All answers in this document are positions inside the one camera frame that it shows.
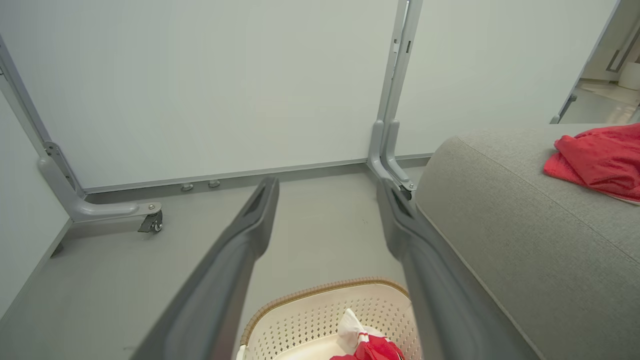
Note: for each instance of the black caster wheel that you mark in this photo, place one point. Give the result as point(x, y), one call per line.
point(407, 194)

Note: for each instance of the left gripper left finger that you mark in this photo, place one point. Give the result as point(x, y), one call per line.
point(215, 300)

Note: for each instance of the white laundry basket brown rim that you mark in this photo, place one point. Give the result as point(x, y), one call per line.
point(300, 320)

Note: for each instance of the small round grey glide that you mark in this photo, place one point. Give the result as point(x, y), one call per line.
point(187, 187)
point(214, 183)

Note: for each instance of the long grey partition foot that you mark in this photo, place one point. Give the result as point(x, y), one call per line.
point(100, 209)

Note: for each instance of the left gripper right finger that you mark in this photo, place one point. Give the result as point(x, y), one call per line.
point(450, 310)

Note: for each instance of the red and white jersey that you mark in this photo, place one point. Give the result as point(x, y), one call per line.
point(350, 325)

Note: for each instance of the grey vertical partition post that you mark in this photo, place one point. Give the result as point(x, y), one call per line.
point(395, 65)

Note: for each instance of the grey curved partition foot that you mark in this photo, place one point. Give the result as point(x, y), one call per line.
point(391, 150)
point(375, 150)

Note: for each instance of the small grey caster wheel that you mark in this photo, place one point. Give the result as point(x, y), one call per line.
point(152, 222)

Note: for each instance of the red fleece garment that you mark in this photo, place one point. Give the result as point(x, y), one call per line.
point(600, 160)

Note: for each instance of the grey fabric sofa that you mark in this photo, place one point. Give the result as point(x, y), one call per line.
point(525, 225)

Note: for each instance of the grey corner post with bracket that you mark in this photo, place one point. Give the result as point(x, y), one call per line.
point(57, 160)

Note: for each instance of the short grey partition foot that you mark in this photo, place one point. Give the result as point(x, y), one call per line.
point(562, 112)

